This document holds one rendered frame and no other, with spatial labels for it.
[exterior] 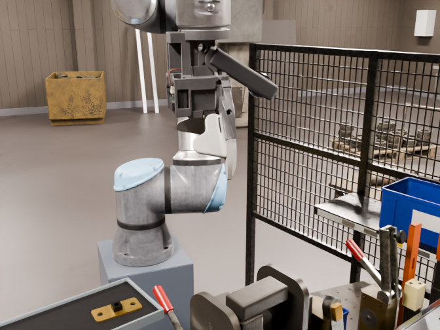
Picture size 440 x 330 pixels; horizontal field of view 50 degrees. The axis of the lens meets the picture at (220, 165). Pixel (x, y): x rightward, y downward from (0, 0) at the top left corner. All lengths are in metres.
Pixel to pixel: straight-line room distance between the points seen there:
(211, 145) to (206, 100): 0.06
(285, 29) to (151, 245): 9.07
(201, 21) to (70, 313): 0.55
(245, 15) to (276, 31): 3.03
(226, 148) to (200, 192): 0.46
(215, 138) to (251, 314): 0.35
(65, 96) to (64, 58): 1.39
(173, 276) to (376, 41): 10.72
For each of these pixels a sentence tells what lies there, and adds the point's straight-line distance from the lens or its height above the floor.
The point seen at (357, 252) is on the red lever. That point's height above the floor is 1.13.
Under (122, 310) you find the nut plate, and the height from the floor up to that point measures 1.16.
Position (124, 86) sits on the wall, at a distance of 9.29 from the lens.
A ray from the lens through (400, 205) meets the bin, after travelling 1.52.
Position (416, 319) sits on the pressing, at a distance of 1.22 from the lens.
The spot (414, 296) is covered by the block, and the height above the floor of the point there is 1.04.
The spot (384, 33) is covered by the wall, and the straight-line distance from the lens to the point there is 11.75.
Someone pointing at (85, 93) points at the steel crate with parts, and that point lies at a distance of 7.85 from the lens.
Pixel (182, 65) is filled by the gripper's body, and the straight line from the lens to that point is 0.67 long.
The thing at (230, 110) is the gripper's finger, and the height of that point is 1.54.
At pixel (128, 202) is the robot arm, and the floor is 1.25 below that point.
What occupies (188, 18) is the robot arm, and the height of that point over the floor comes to 1.66.
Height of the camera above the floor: 1.66
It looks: 17 degrees down
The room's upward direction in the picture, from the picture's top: straight up
